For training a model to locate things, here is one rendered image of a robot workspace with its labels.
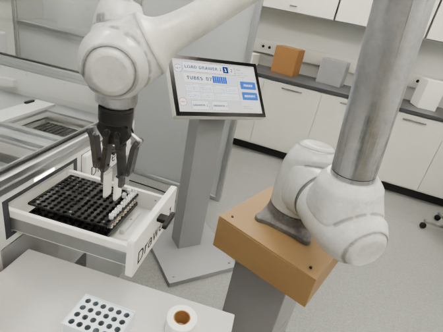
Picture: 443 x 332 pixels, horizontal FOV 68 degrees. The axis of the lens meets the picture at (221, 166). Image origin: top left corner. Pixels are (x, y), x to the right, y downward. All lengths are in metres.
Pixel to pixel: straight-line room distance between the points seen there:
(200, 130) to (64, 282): 1.07
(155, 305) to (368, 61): 0.72
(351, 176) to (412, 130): 3.04
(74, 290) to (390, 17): 0.89
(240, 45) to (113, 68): 1.93
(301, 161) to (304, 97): 2.74
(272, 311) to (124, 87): 0.88
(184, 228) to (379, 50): 1.61
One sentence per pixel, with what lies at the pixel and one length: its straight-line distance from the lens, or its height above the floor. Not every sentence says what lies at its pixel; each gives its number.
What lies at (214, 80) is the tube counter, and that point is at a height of 1.11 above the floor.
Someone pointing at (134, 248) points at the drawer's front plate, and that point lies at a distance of 0.79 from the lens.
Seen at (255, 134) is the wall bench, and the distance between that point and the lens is 3.81.
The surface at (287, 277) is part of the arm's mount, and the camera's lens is 0.96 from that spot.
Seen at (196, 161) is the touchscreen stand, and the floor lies 0.66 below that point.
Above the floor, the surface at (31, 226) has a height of 0.87.
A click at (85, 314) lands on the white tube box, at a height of 0.79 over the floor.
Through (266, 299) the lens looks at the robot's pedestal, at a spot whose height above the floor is 0.62.
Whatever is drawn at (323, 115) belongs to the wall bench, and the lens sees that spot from 3.67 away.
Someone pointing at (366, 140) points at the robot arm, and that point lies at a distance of 0.73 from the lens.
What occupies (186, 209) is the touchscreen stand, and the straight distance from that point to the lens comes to 1.96.
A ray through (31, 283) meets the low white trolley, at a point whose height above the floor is 0.76.
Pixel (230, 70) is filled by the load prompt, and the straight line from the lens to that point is 1.78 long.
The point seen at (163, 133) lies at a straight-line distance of 2.73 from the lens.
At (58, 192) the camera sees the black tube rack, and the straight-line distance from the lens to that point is 1.03.
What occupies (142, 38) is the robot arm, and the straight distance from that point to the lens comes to 0.54.
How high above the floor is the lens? 1.43
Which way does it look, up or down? 25 degrees down
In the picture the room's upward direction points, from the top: 12 degrees clockwise
